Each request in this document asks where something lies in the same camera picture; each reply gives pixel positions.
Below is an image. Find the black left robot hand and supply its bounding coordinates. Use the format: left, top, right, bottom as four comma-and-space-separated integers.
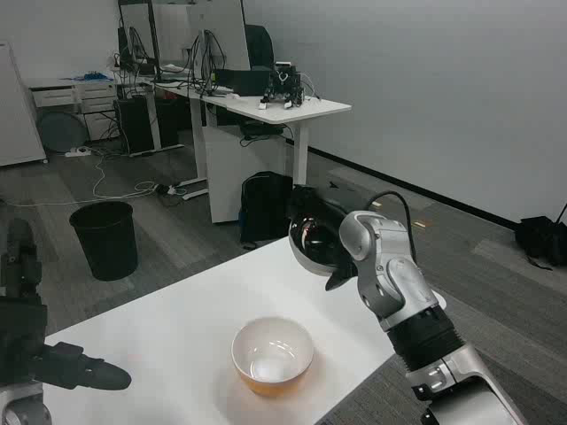
0, 219, 133, 391

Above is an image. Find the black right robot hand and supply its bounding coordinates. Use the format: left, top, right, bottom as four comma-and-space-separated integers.
288, 184, 374, 292

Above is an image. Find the shiny metal bowl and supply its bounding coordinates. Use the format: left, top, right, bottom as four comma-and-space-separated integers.
287, 212, 356, 278

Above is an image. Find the orange bowl white inside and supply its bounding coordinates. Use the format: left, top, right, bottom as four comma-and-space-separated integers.
230, 316, 315, 398

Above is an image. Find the black backpack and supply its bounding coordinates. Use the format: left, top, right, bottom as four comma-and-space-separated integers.
240, 171, 294, 249

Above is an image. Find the white standing desk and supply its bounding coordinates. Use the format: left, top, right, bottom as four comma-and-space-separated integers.
152, 79, 353, 224

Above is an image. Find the small black robot device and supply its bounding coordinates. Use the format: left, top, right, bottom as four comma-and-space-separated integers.
258, 60, 307, 111

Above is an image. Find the black trash bin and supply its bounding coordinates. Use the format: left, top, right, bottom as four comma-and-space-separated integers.
68, 200, 139, 282

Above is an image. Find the black box on desk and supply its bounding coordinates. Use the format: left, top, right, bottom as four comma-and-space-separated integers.
213, 67, 273, 97

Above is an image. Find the black office chair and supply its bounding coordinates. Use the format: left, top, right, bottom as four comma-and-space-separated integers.
245, 24, 276, 71

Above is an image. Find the white-backed computer monitor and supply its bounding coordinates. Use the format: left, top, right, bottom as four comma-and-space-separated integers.
185, 0, 252, 72

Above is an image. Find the black computer tower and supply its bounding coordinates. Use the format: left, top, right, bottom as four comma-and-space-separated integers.
113, 94, 157, 154

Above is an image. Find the grey round disc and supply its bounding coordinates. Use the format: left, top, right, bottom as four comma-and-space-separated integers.
36, 110, 88, 154

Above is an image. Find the black folded umbrella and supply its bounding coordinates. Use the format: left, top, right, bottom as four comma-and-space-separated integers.
514, 202, 567, 272

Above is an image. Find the white tall cabinet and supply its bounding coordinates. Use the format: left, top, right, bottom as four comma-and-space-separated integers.
0, 41, 50, 168

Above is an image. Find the white drawer cabinet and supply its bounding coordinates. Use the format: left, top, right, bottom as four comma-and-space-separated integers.
28, 78, 120, 143

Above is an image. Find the dark-framed computer monitor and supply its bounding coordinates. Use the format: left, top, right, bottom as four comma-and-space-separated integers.
118, 1, 159, 64

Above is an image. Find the blue items pile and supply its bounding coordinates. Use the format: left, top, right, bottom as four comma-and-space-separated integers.
72, 70, 115, 82

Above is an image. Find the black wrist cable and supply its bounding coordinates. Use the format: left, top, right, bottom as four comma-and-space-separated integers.
366, 190, 418, 267

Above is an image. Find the black under-desk cable tray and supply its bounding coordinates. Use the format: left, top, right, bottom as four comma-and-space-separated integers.
239, 122, 287, 148

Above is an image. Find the white floor cable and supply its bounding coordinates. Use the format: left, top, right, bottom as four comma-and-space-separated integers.
0, 148, 157, 207

